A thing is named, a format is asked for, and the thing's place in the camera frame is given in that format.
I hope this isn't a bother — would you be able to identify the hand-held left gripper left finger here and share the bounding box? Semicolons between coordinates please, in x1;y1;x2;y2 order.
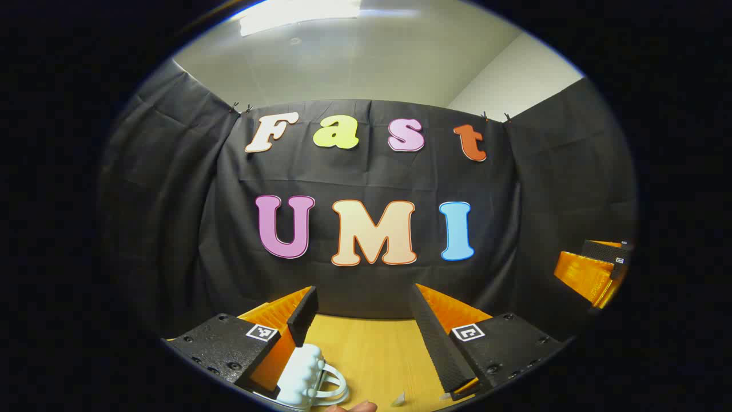
165;285;319;401

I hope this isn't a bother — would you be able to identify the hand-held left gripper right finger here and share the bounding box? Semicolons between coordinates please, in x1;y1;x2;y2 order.
408;282;566;402

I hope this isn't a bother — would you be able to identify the white suitcase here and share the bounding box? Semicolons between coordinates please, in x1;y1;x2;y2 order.
254;343;350;410

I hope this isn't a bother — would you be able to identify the black backdrop cloth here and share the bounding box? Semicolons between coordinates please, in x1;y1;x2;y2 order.
97;57;638;344

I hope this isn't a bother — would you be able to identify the ceiling light panel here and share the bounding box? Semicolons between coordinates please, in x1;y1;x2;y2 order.
239;0;362;37

